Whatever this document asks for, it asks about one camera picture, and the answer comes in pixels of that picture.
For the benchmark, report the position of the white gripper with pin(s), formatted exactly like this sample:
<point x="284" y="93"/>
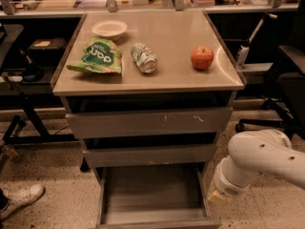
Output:
<point x="226" y="185"/>

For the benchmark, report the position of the grey bottom drawer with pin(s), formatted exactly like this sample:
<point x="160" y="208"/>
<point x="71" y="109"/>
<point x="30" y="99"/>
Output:
<point x="153" y="197"/>

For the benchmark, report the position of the grey drawer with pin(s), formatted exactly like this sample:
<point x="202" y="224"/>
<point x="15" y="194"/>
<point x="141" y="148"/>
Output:
<point x="149" y="150"/>
<point x="153" y="197"/>
<point x="146" y="114"/>

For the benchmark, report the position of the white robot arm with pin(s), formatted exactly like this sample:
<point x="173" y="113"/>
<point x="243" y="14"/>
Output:
<point x="253" y="154"/>

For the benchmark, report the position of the grey middle drawer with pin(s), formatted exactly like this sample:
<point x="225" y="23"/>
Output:
<point x="149" y="150"/>

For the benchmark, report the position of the grey top drawer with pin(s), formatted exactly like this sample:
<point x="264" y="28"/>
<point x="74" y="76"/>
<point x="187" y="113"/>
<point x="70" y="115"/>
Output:
<point x="146" y="114"/>

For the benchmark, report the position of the grey drawer cabinet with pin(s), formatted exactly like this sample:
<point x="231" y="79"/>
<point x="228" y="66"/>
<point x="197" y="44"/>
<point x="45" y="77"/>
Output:
<point x="172" y="36"/>

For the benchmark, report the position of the black office chair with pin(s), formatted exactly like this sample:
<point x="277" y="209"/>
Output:
<point x="284" y="84"/>

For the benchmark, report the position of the red apple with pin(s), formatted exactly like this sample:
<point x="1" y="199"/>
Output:
<point x="202" y="57"/>

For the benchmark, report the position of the crushed soda can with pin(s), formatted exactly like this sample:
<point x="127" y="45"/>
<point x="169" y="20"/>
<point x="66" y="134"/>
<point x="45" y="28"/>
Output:
<point x="144" y="58"/>

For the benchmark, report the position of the green chip bag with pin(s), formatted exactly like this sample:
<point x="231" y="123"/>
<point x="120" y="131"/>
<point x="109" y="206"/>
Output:
<point x="100" y="56"/>

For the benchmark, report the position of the white paper bowl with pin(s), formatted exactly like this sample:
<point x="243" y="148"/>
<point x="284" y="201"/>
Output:
<point x="109" y="29"/>

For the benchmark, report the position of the white sneaker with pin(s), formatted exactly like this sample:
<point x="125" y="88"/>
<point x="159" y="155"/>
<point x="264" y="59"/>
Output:
<point x="10" y="202"/>

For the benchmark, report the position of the black box under bench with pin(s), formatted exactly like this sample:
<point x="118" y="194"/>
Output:
<point x="47" y="52"/>

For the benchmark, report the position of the white handled tool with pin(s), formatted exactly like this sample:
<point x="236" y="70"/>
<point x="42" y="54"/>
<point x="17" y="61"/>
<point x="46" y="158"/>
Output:
<point x="244" y="48"/>

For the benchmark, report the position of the black desk frame left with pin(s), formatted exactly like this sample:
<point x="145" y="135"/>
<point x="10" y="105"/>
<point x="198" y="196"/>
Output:
<point x="10" y="36"/>

